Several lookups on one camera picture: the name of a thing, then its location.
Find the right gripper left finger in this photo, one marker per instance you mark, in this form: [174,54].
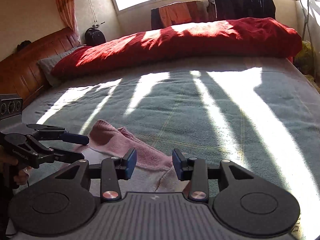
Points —
[114,169]

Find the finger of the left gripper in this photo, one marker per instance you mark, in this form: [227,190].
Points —
[45,152]
[52,133]

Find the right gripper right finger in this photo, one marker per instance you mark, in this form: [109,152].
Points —
[195,171]

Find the pink and white sweater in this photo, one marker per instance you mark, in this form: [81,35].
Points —
[140,154]

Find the wooden headboard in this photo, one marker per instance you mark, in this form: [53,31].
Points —
[20,73]

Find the grey pillow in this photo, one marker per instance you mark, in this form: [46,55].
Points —
[49,63]

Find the small black item on headboard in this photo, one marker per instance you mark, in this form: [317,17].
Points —
[22,45]

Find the green plaid bed blanket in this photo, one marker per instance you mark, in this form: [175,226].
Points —
[260,113]

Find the black bag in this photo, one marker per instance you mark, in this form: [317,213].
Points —
[93,36]

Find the orange left curtain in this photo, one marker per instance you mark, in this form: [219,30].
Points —
[66,10]

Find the red duvet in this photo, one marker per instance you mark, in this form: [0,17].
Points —
[245,37]

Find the yellow green bag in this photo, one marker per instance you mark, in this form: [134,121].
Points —
[304,60]

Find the orange hanging cloth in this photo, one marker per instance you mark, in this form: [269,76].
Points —
[178,13]

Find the black jacket with patch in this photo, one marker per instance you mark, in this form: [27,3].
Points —
[228,9]

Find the black hanging jacket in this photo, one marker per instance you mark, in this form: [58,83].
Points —
[259,9]

